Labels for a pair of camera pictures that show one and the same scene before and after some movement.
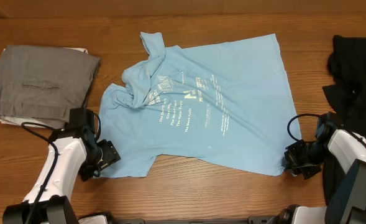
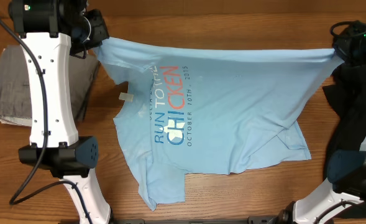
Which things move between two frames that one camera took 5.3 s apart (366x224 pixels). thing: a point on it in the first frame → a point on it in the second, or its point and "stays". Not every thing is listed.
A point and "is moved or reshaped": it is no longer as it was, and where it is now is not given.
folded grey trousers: x=40 y=85 stays
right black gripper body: x=306 y=159 → x=360 y=50
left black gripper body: x=104 y=154 → x=98 y=34
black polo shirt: x=354 y=67 stays
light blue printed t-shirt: x=224 y=103 is moved or reshaped
